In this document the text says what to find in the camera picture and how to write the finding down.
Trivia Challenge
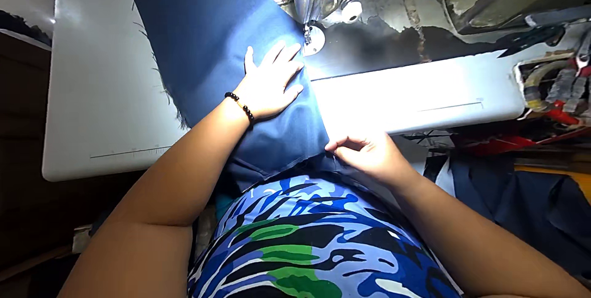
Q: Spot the person's left forearm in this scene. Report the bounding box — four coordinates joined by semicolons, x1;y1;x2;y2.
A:
106;97;252;228

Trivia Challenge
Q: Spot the dark navy cloth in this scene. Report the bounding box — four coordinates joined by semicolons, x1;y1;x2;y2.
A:
424;150;591;286

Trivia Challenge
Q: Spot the yellow flat object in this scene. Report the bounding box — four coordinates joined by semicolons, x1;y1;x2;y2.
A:
513;165;591;193

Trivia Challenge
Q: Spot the white sewing table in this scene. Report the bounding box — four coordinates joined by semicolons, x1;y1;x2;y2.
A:
42;0;591;182

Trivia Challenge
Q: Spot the red object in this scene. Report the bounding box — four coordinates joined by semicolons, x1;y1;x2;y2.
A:
452;128;591;156

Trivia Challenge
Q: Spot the person's right hand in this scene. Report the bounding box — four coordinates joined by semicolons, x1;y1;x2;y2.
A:
324;132;422;192

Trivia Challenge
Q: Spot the person's body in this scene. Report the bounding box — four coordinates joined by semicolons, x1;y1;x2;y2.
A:
187;175;463;298

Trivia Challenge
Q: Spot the person's right forearm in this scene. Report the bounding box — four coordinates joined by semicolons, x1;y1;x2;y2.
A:
392;175;591;298

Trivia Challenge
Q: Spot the person's left hand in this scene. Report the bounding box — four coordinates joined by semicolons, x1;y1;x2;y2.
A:
232;41;304;120

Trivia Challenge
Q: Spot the navy blue fabric panel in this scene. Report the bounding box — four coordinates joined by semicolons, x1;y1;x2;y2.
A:
119;0;343;192

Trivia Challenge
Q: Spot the sewing machine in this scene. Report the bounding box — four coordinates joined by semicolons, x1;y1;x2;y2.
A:
240;0;591;81

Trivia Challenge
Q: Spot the black pointed tool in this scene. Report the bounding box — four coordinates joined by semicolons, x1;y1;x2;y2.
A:
498;25;566;59

